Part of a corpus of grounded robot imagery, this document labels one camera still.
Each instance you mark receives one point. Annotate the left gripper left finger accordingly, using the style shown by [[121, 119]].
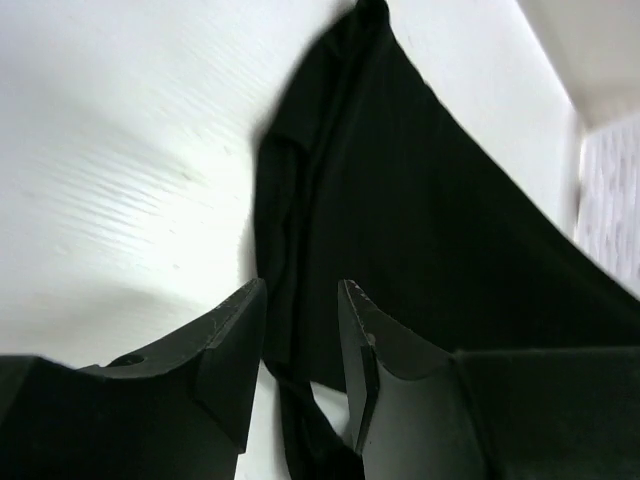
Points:
[[221, 350]]

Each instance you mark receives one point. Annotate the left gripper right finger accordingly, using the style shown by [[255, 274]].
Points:
[[404, 393]]

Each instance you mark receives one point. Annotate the black tank top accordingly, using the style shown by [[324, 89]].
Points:
[[364, 176]]

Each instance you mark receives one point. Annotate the white plastic basket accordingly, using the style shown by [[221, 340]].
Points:
[[607, 226]]

